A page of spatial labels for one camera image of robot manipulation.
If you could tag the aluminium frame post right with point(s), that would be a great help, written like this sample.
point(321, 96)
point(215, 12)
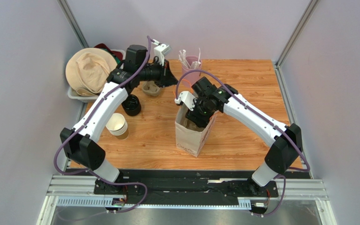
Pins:
point(297, 31)

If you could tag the stack of black lids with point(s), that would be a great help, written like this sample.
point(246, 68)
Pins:
point(131, 105)

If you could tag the stack of brown paper cups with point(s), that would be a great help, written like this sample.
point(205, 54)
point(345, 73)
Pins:
point(120, 132)

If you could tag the green cloth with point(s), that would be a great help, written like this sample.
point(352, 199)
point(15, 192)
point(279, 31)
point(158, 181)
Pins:
point(114, 54)

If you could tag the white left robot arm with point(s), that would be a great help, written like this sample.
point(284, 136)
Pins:
point(80, 142)

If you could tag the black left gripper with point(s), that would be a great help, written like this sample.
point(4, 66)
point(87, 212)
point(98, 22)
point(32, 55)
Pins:
point(166, 78)

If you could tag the brown paper cup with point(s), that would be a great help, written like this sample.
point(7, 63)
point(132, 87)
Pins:
point(116, 117)

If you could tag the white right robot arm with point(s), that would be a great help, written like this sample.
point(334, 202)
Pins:
point(285, 142)

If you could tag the dark red cloth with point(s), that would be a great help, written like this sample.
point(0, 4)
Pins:
point(102, 45)

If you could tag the wrapped white straw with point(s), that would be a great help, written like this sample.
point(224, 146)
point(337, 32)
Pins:
point(183, 58)
point(199, 56)
point(194, 65)

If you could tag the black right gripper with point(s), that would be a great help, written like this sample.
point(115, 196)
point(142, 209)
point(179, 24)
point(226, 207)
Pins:
point(196, 113)

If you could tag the white plastic basket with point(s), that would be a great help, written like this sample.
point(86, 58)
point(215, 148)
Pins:
point(77, 93)

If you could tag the pink straw holder cup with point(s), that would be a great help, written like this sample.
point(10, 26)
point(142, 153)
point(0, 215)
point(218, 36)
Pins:
point(193, 77)

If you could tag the beige bucket hat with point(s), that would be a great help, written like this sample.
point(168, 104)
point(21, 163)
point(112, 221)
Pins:
point(88, 71)

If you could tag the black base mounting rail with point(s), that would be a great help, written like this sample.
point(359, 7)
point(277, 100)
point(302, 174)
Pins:
point(185, 187)

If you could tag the aluminium frame post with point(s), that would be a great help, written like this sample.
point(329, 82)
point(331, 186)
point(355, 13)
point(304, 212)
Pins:
point(65, 7)
point(297, 31)

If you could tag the white paper takeout bag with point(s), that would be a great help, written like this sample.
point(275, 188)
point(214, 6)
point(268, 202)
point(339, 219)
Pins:
point(191, 141)

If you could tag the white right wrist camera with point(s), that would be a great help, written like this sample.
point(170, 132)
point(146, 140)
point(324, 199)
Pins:
point(186, 98)

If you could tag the aluminium frame post left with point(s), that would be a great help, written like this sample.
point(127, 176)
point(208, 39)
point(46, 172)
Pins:
point(65, 7)

